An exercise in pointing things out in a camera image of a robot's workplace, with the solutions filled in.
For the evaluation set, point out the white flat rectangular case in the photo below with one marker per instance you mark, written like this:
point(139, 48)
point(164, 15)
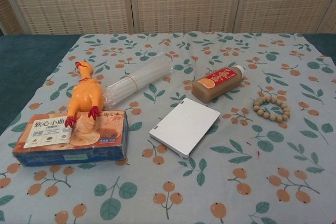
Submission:
point(185, 128)

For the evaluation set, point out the bundle of clear plastic tubes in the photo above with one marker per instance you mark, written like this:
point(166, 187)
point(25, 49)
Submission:
point(136, 79)

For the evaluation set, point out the brown juice bottle red label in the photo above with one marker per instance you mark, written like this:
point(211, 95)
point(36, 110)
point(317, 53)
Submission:
point(212, 85)

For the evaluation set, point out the yellow rubber chicken toy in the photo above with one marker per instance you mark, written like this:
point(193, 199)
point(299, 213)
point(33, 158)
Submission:
point(85, 94)

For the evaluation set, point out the floral patterned tablecloth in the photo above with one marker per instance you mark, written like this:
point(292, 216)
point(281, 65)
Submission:
point(183, 182)

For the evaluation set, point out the woven folding screen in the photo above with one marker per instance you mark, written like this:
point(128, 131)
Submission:
point(168, 1)

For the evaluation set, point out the orange and blue cookie box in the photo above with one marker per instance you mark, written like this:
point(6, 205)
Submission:
point(71, 140)

